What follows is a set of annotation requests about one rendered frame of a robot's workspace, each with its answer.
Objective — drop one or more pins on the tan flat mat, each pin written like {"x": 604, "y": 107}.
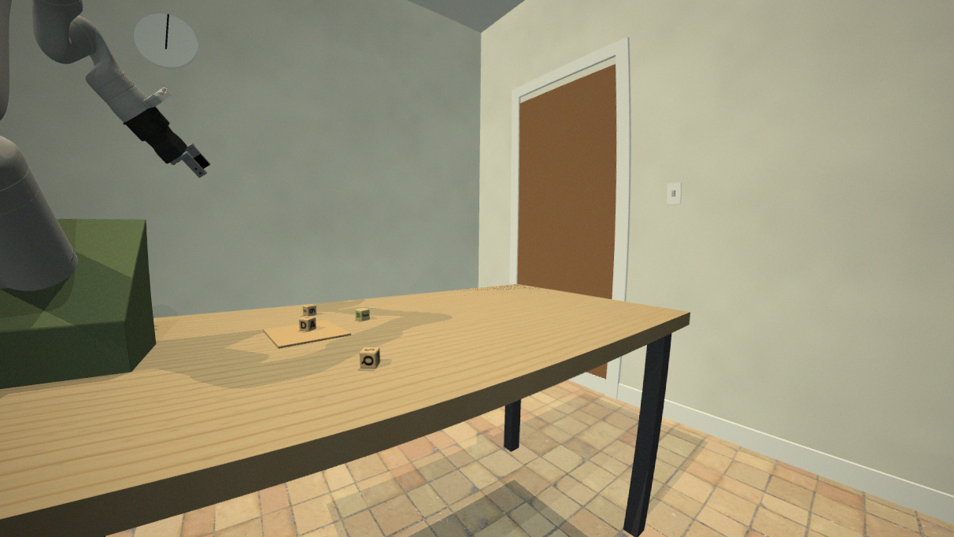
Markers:
{"x": 292, "y": 336}

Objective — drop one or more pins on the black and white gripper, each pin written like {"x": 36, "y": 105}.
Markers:
{"x": 140, "y": 114}

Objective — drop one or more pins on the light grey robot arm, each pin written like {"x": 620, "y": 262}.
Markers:
{"x": 34, "y": 251}

